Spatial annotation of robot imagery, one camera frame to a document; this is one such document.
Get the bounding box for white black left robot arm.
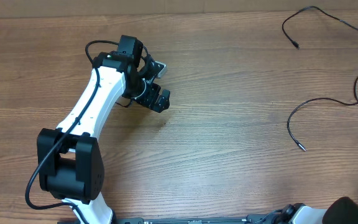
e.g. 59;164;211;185
25;35;170;223

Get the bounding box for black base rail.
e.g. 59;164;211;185
57;213;279;224

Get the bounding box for cardboard wall panel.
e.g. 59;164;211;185
0;0;358;18

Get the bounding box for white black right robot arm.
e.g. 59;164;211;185
268;197;358;224

